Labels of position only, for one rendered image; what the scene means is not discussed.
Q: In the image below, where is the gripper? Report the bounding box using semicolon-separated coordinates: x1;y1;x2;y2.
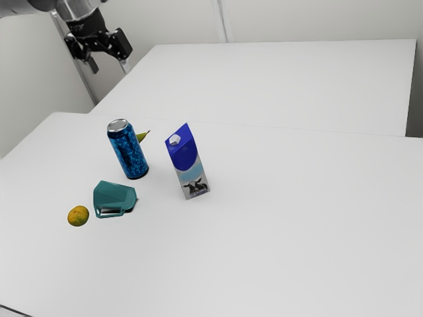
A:
63;8;134;74

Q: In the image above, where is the teal faceted mug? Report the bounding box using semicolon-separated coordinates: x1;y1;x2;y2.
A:
93;180;139;219

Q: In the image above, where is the blue patterned drink can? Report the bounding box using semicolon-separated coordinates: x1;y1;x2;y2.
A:
106;118;150;180

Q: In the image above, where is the blue and white milk carton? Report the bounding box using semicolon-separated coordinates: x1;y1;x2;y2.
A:
164;122;211;201

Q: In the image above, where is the orange fruit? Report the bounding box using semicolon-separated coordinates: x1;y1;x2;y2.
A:
67;205;91;228

